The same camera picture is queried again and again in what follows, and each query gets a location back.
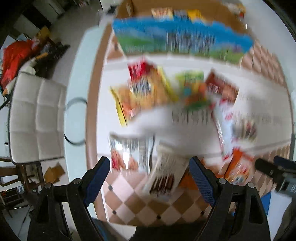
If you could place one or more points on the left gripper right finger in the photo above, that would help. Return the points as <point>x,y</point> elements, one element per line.
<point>217,193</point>

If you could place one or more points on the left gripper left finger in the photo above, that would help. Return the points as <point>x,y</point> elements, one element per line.
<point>82,192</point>

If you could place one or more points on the white barcode snack packet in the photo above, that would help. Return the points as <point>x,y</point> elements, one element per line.
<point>166,173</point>

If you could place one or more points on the silver red snack packet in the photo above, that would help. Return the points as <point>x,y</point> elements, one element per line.
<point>131,153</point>

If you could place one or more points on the white chair near table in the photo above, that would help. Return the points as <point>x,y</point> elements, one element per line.
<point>36,120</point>

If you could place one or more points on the brown red snack packet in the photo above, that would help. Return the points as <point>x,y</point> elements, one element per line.
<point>221,86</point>

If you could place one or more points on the green orange snack packet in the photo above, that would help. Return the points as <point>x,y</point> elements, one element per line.
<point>193,89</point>

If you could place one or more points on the yellow orange snack bag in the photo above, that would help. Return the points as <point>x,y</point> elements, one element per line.
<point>146,89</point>

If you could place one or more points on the red bag on floor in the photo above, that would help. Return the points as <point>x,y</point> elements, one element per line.
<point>14,56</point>

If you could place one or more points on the open cardboard box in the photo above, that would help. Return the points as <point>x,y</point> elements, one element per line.
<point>198,28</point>

